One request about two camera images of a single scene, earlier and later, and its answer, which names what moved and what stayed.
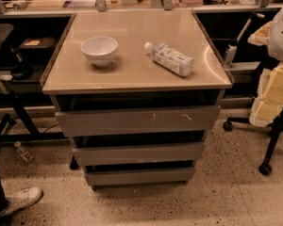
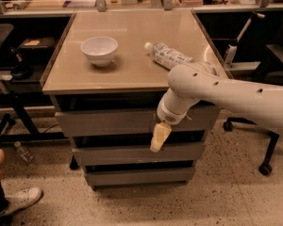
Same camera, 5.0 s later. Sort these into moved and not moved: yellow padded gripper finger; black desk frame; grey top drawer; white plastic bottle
Moved: yellow padded gripper finger
Not moved: grey top drawer; white plastic bottle; black desk frame
